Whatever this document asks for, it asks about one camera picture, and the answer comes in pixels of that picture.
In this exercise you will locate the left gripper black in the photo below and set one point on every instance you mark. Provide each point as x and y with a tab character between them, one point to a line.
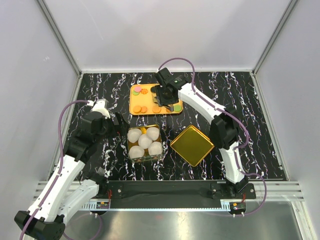
118	130

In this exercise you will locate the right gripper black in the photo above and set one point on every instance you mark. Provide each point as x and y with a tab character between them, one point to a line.
160	100

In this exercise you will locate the large patterned sandwich cookie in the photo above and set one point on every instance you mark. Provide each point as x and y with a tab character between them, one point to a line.
156	109

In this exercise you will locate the plain round orange cookie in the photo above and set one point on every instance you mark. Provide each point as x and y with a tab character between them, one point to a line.
144	109

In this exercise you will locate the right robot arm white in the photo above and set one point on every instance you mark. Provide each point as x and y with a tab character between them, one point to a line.
224	126

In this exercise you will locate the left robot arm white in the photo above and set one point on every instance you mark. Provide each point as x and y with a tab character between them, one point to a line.
48	216

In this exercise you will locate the green macaron near right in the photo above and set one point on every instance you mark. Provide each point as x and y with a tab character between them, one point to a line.
177	108

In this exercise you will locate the white paper cup back-left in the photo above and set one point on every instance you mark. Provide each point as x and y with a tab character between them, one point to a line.
133	135

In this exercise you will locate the orange swirl cookie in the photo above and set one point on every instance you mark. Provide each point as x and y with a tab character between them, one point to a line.
144	91

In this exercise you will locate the yellow serving tray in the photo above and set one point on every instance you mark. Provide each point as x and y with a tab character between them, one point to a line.
146	100

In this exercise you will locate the dotted round sandwich cookie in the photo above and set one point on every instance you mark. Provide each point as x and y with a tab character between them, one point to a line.
137	109

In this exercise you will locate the green macaron cookie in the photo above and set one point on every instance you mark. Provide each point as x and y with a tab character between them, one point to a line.
135	93

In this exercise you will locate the white paper cup front-left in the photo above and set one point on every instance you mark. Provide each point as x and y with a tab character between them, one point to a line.
136	152

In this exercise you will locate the white paper cup centre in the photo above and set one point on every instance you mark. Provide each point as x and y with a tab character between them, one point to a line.
144	141

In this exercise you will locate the gold square cookie tin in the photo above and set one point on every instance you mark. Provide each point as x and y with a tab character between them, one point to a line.
146	157

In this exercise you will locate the white paper cup back-right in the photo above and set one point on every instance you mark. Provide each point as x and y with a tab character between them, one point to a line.
153	133

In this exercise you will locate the white paper cup front-right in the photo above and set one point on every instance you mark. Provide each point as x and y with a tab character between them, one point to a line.
155	148

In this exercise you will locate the gold tin lid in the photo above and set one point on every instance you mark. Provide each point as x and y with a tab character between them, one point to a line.
192	145

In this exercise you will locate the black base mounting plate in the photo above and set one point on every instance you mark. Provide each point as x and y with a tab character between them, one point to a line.
217	189

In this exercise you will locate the aluminium frame rail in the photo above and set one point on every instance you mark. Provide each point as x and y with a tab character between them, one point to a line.
272	191

